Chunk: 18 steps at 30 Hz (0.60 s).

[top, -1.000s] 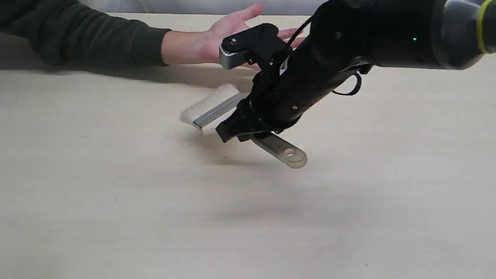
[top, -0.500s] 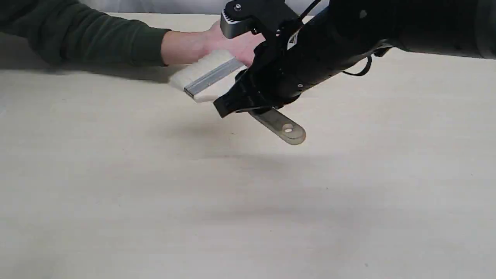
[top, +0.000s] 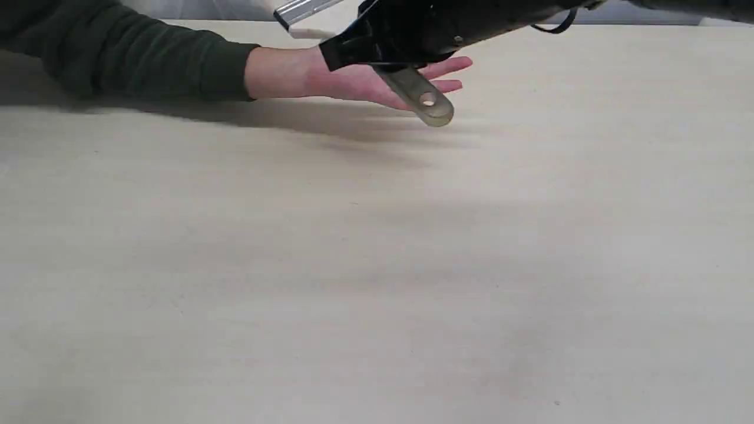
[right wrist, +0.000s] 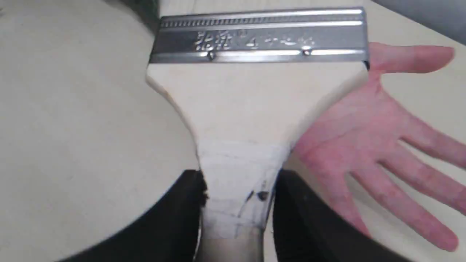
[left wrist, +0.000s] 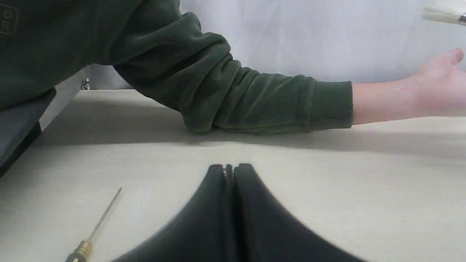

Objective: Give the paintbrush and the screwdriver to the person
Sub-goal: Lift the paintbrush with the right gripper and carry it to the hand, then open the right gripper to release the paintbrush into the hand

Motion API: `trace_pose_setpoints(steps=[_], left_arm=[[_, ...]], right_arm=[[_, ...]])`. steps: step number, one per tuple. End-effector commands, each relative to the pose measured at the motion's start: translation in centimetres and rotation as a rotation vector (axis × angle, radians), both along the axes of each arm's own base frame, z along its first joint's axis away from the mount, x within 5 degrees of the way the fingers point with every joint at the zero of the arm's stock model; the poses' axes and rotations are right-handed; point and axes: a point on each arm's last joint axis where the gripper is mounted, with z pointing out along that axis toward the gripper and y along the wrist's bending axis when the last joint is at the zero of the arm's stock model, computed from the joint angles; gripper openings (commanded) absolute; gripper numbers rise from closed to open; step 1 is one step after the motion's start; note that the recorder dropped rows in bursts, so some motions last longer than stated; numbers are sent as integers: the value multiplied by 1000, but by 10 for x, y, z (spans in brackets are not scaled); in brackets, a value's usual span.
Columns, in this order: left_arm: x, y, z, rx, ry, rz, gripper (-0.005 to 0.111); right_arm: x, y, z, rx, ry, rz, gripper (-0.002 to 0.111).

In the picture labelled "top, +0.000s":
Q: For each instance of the forearm in dark green sleeve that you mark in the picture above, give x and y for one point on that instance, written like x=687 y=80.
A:
x=95 y=48

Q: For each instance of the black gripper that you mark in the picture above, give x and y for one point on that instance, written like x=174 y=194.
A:
x=401 y=34

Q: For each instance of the wide wooden paint brush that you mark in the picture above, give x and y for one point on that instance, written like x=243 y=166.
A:
x=420 y=96

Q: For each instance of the open bare human hand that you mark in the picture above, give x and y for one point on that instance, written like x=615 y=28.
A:
x=361 y=82

